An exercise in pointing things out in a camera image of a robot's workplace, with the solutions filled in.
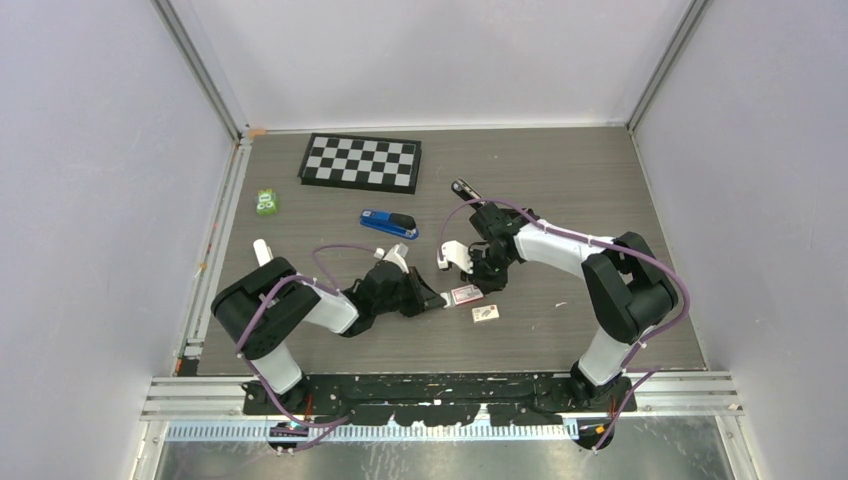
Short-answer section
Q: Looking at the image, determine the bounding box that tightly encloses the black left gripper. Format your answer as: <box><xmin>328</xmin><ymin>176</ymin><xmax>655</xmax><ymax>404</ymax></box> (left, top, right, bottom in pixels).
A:
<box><xmin>373</xmin><ymin>266</ymin><xmax>446</xmax><ymax>317</ymax></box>

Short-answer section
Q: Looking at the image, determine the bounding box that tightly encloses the red staple box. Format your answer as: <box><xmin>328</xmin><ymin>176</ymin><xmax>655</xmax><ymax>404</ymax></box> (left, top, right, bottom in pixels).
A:
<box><xmin>450</xmin><ymin>285</ymin><xmax>484</xmax><ymax>306</ymax></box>

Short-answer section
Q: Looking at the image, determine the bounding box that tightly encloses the white staple box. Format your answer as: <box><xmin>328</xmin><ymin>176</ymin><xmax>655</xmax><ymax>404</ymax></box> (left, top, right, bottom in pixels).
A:
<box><xmin>472</xmin><ymin>304</ymin><xmax>500</xmax><ymax>324</ymax></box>

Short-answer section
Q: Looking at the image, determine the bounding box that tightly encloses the black stapler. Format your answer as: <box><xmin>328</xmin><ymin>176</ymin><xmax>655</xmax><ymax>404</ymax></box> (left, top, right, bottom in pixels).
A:
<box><xmin>451</xmin><ymin>178</ymin><xmax>481</xmax><ymax>201</ymax></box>

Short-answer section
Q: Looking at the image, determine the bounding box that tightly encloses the blue stapler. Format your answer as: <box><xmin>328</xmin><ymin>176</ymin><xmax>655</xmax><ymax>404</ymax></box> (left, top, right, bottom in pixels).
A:
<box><xmin>359</xmin><ymin>209</ymin><xmax>419</xmax><ymax>240</ymax></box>

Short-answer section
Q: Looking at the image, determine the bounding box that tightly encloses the white stapler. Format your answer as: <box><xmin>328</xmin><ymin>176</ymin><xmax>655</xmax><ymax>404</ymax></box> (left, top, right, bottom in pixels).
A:
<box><xmin>252</xmin><ymin>239</ymin><xmax>274</xmax><ymax>267</ymax></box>

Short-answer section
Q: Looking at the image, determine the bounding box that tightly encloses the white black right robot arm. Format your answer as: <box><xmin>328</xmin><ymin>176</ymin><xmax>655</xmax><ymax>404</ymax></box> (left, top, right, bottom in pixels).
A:
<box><xmin>461</xmin><ymin>202</ymin><xmax>678</xmax><ymax>411</ymax></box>

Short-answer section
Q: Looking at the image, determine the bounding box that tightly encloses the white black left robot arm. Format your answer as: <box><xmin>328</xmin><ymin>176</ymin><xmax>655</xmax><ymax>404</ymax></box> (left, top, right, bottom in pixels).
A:
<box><xmin>210</xmin><ymin>257</ymin><xmax>447</xmax><ymax>414</ymax></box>

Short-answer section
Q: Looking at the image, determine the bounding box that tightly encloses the black white chessboard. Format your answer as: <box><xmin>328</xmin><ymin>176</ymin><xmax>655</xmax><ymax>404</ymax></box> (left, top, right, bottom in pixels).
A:
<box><xmin>298</xmin><ymin>133</ymin><xmax>423</xmax><ymax>195</ymax></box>

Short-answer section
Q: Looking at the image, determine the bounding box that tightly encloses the green toy block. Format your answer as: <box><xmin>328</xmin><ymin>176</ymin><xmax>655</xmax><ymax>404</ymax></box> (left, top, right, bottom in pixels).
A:
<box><xmin>256</xmin><ymin>189</ymin><xmax>279</xmax><ymax>216</ymax></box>

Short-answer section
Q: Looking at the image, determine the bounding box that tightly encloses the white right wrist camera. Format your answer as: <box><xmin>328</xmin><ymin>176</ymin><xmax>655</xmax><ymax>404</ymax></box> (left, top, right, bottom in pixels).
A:
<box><xmin>437</xmin><ymin>240</ymin><xmax>473</xmax><ymax>274</ymax></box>

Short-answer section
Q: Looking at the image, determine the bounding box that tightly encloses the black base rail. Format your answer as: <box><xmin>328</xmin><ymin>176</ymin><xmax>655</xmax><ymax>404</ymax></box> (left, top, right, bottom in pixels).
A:
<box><xmin>241</xmin><ymin>373</ymin><xmax>636</xmax><ymax>427</ymax></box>

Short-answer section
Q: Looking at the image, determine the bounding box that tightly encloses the slotted cable duct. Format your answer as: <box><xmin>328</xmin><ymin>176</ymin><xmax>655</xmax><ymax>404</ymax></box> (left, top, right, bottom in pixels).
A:
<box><xmin>165</xmin><ymin>419</ymin><xmax>579</xmax><ymax>443</ymax></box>

